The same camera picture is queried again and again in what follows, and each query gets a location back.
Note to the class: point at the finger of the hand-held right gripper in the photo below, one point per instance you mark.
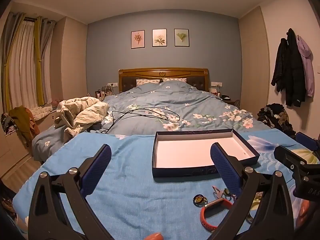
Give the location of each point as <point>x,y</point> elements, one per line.
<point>287,155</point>
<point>306,140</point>

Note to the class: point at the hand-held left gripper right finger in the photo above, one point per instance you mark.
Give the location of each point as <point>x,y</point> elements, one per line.
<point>225,170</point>

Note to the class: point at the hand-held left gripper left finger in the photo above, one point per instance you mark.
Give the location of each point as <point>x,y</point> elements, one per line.
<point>96,170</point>

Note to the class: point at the pink flower pendant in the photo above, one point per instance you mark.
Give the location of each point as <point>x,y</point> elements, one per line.
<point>217,192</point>

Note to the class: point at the dark blue shallow box tray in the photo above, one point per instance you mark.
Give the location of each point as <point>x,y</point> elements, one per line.
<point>195,152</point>

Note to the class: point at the orange smartwatch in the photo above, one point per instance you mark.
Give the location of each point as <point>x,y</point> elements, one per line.
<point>203,216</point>

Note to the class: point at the gold black bangle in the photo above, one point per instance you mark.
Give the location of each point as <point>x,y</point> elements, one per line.
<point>249,220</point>

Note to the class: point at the person's right hand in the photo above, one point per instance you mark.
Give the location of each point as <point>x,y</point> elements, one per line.
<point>303,211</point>

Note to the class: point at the person's left hand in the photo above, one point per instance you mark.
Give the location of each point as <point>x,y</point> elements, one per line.
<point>155,236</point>

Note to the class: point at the light blue floral blanket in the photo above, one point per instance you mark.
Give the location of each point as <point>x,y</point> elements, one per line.
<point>130,180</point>

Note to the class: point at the pile of dark clothes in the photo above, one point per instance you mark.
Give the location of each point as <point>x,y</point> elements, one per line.
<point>277,117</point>

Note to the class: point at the cream crumpled quilt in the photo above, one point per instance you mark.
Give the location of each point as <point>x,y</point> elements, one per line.
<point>82,110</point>

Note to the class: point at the long black coat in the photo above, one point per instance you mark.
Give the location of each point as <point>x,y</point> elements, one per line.
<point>295,75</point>

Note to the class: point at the wooden nightstand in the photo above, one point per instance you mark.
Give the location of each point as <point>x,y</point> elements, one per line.
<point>230,100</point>

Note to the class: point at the purple jacket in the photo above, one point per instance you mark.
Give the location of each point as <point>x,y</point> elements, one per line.
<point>307,67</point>

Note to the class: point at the short black coat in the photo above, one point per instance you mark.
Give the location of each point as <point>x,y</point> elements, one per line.
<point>278,67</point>

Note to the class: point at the bottles on nightstand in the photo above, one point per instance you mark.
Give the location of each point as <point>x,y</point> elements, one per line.
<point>101,92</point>

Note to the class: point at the white window seat cushion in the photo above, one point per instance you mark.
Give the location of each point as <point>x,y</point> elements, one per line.
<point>42,111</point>

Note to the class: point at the grey-blue floral duvet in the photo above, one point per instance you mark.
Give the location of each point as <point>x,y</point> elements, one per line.
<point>175,100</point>

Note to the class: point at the olive brown garment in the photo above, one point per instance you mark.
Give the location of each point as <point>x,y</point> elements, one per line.
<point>23,120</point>

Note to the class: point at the patterned dark cloth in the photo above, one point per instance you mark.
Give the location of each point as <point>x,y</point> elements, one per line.
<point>7,125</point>

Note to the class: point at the floral pillow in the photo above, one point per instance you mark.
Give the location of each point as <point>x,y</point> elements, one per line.
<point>175,80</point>
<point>147,82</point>

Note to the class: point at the wooden headboard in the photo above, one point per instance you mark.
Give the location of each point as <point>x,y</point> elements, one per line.
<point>140,73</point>

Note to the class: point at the white sheer curtain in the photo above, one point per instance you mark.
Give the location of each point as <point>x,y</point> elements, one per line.
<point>25,67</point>

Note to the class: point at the grey yellow curtain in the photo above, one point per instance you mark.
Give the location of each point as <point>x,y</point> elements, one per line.
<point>45,55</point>
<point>11,55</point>

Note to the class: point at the framed pink flower picture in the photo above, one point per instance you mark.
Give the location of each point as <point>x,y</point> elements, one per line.
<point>138,39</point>

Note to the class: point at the framed green leaf picture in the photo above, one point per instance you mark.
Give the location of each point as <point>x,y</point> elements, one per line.
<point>181,37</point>

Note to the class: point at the framed white flower picture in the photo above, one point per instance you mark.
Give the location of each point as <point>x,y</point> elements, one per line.
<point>159,38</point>

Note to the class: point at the black curtain rod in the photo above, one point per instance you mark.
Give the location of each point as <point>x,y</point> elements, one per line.
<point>30,18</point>

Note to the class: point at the white wall socket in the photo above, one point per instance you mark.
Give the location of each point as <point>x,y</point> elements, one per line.
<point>216,84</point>
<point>112,84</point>

